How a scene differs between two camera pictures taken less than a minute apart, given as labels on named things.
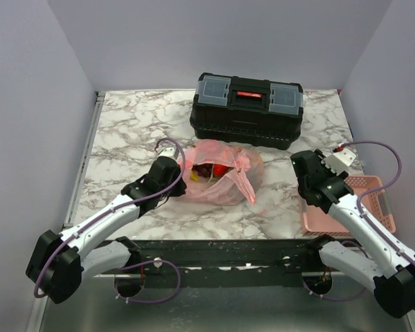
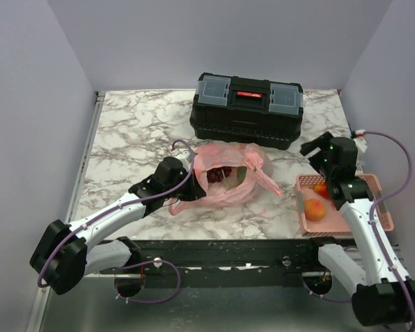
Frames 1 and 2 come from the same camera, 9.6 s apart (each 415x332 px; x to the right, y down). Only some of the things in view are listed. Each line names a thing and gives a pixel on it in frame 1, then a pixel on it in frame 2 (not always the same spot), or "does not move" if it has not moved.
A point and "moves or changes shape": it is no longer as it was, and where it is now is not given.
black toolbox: x=219 y=263 does not move
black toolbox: x=255 y=113 does not move
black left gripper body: x=176 y=191 -> x=187 y=191
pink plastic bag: x=233 y=187 moves or changes shape
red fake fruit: x=220 y=170 moves or changes shape
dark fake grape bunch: x=203 y=169 -> x=215 y=174
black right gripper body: x=321 y=157 -> x=319 y=160
